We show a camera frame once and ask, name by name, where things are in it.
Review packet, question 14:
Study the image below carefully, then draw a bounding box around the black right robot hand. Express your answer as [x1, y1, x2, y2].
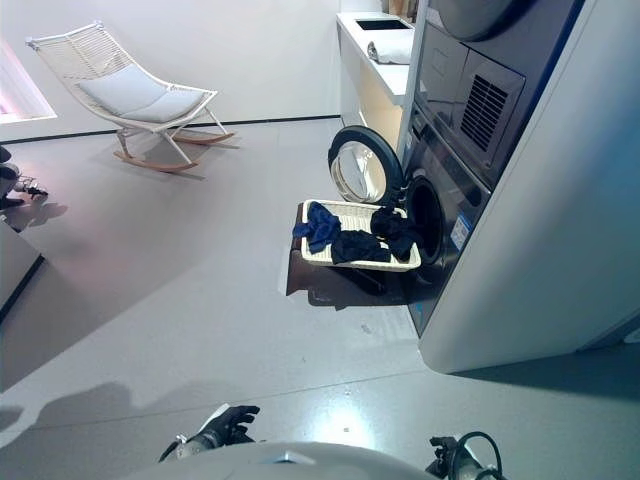
[425, 435, 460, 474]

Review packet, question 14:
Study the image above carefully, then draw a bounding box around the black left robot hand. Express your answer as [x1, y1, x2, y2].
[198, 404, 262, 447]

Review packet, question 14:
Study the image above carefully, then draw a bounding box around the blue garment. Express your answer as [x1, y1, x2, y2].
[292, 203, 342, 254]

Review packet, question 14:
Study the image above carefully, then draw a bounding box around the plain black garment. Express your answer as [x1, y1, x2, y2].
[330, 228, 392, 265]

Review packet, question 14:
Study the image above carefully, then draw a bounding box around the black garment with yellow tag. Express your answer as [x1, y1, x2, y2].
[369, 205, 426, 262]

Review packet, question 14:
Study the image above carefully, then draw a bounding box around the round glass washing machine door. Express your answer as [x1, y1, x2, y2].
[327, 124, 407, 206]

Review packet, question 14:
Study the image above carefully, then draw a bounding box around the silver robot torso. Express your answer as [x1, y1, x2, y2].
[164, 440, 451, 480]

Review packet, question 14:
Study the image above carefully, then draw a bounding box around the dark brown stool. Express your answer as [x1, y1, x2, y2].
[284, 202, 416, 309]

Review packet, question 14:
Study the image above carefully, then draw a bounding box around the white wicker laundry basket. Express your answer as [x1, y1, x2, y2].
[299, 198, 424, 274]

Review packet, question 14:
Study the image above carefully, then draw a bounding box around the grey platform with black edge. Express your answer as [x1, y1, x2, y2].
[0, 219, 44, 321]

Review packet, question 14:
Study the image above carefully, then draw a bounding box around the silver black humanoid robot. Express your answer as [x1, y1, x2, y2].
[0, 144, 50, 211]

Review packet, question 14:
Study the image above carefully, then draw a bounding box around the light grey chair cushion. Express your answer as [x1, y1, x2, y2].
[77, 64, 207, 124]

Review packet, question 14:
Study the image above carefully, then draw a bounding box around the white counter cabinet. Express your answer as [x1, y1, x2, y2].
[335, 10, 416, 151]

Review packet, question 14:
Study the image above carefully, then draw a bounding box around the dark grey dryer with vent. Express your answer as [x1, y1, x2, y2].
[412, 0, 586, 184]

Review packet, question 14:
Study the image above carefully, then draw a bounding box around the white rocking chair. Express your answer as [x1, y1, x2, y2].
[25, 19, 241, 175]

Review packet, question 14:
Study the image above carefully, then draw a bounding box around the white folded cloth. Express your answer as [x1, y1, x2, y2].
[367, 40, 414, 66]

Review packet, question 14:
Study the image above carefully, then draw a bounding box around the black inset hob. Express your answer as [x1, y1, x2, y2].
[354, 17, 407, 32]

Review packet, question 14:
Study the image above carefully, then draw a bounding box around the white appliance enclosure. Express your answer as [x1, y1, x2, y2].
[397, 0, 640, 376]

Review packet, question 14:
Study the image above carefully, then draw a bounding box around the lit wall niche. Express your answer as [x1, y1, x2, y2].
[0, 37, 59, 126]

